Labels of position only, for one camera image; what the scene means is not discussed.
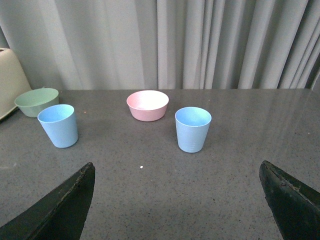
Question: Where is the light blue cup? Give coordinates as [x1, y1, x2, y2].
[175, 106, 212, 153]
[37, 104, 79, 149]

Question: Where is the green bowl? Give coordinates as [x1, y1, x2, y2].
[14, 88, 59, 118]

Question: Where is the grey curtain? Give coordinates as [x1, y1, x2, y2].
[0, 0, 320, 91]

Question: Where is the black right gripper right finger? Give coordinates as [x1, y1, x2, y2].
[259, 161, 320, 240]

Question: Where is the cream toaster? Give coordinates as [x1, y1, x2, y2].
[0, 48, 31, 120]

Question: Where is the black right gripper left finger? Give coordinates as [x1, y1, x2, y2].
[0, 162, 96, 240]

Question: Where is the pink bowl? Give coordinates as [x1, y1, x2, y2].
[126, 90, 169, 122]

